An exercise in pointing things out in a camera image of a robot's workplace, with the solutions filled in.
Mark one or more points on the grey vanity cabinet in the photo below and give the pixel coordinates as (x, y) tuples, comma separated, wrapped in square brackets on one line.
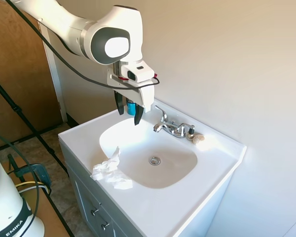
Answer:
[(81, 192)]

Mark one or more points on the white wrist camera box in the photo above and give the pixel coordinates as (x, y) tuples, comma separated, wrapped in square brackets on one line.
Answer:
[(138, 71)]

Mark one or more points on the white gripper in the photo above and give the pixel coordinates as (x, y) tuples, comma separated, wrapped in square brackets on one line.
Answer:
[(144, 95)]

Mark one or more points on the white vanity sink top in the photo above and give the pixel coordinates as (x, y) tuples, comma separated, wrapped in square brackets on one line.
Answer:
[(162, 205)]

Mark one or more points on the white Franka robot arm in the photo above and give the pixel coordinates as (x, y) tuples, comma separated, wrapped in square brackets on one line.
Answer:
[(71, 29)]

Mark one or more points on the white door frame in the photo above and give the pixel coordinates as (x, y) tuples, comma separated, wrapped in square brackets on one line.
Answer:
[(53, 74)]

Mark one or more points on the chrome faucet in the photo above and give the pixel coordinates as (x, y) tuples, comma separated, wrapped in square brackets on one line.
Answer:
[(172, 127)]

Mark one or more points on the wooden robot platform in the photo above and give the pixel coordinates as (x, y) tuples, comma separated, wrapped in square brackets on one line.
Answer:
[(48, 219)]

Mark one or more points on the brown wooden door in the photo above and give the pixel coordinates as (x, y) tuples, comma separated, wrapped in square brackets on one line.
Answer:
[(14, 74)]

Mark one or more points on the chrome sink drain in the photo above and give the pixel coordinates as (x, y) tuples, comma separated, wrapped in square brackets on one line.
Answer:
[(155, 160)]

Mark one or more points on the blue jar with dark lid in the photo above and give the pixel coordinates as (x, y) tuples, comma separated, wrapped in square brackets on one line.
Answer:
[(131, 107)]

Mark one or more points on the teal clamp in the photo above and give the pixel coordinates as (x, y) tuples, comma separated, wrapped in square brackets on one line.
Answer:
[(40, 170)]

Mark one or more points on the metal cabinet knob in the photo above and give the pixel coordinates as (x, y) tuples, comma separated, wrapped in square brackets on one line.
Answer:
[(95, 211), (105, 225)]

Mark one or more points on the dark baseboard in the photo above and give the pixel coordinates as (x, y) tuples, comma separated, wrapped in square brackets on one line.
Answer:
[(72, 119)]

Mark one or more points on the white tissue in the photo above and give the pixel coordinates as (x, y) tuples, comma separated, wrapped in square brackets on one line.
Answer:
[(111, 170)]

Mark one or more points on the black tripod leg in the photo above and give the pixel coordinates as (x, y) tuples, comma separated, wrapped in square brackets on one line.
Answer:
[(29, 126)]

